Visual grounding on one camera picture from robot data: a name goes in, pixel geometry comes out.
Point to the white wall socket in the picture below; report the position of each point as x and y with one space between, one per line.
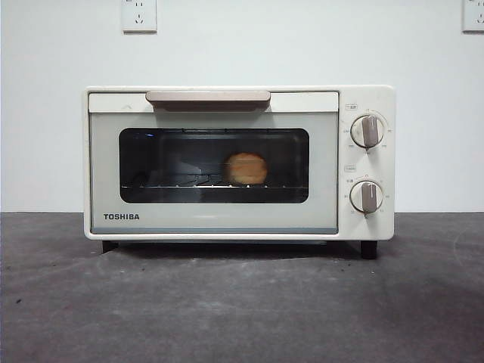
474 22
139 23

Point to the beige oven knob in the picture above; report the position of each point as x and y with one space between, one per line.
367 131
366 196

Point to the cream Toshiba toaster oven body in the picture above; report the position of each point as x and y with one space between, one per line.
386 227

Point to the golden bread roll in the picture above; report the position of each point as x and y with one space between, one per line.
246 168

